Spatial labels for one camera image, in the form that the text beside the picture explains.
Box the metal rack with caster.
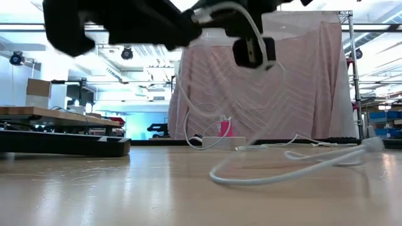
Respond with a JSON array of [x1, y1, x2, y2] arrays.
[[337, 9, 367, 141]]

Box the black metal table frame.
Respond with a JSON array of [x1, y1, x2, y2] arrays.
[[130, 137, 402, 150]]

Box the brown cardboard box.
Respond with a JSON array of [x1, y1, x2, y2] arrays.
[[26, 78, 52, 97]]

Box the dark metal shelf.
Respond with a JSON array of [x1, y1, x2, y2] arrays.
[[52, 78, 95, 107]]

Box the white box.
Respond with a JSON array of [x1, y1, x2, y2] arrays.
[[25, 95, 51, 109]]

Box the black distant equipment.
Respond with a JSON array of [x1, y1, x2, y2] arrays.
[[147, 122, 170, 138]]

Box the pink chevron cloth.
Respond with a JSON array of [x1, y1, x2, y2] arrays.
[[168, 11, 357, 141]]

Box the thick white USB cable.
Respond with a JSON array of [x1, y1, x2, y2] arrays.
[[192, 1, 386, 186]]

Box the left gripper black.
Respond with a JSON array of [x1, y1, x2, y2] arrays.
[[42, 0, 202, 57]]

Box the blue storage bins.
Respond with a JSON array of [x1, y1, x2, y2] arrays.
[[369, 111, 402, 139]]

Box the wooden side table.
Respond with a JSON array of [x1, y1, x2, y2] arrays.
[[0, 105, 126, 136]]

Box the pink USB charger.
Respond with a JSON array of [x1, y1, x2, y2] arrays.
[[219, 116, 234, 138]]

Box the thin white USB cable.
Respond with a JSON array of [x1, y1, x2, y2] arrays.
[[174, 59, 234, 151]]

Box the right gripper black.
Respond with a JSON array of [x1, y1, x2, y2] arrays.
[[188, 0, 315, 69]]

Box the thin white coiled cable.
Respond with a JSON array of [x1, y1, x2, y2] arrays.
[[235, 134, 359, 148]]

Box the white power strip with cord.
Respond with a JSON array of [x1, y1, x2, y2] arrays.
[[202, 136, 247, 151]]

